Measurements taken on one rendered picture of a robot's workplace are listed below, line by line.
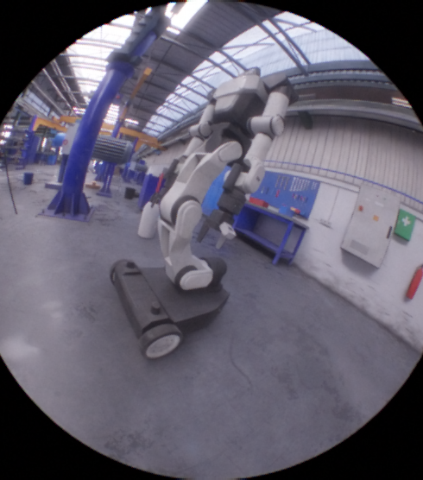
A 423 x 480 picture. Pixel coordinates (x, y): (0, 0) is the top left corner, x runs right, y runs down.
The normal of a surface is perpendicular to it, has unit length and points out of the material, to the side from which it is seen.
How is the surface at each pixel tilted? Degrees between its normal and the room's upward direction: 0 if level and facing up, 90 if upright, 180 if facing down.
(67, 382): 0
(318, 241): 90
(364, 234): 90
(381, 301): 90
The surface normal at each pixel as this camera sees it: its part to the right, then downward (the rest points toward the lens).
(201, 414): 0.33, -0.91
